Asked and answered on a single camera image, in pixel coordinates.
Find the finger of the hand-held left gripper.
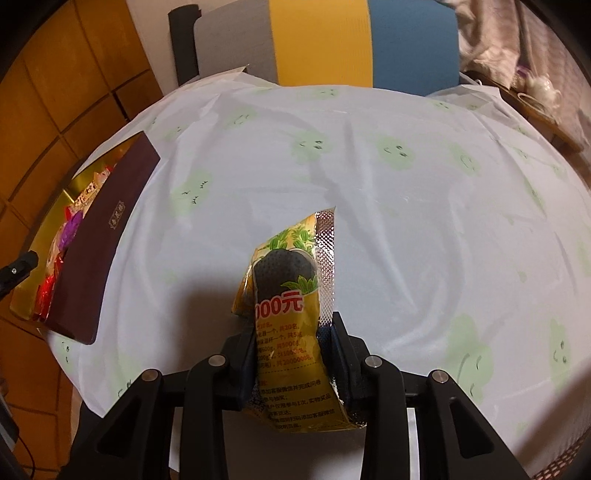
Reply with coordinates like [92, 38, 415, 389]
[0, 250, 40, 301]

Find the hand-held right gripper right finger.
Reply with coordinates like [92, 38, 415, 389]
[323, 311, 527, 480]

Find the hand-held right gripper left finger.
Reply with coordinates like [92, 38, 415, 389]
[60, 329, 257, 480]

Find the red foil snack packet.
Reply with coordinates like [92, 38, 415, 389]
[34, 258, 65, 324]

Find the yellow seed snack packet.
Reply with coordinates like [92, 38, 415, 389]
[231, 206, 370, 432]

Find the purple snack packet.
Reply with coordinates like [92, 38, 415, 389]
[62, 217, 84, 250]

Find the gold tin box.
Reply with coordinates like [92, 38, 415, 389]
[9, 131, 161, 346]

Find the small red white packet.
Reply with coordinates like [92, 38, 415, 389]
[76, 182, 107, 213]

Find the white green-printed tablecloth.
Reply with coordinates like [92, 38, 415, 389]
[48, 65, 591, 480]

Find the wooden wardrobe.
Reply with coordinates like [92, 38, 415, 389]
[0, 0, 178, 480]

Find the wooden side shelf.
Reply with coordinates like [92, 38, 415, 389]
[462, 69, 587, 153]

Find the grey yellow blue chair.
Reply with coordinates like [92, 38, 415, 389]
[194, 0, 460, 97]

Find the white teapot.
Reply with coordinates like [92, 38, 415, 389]
[526, 74, 561, 104]

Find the patterned beige curtain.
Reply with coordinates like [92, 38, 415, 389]
[438, 0, 555, 88]

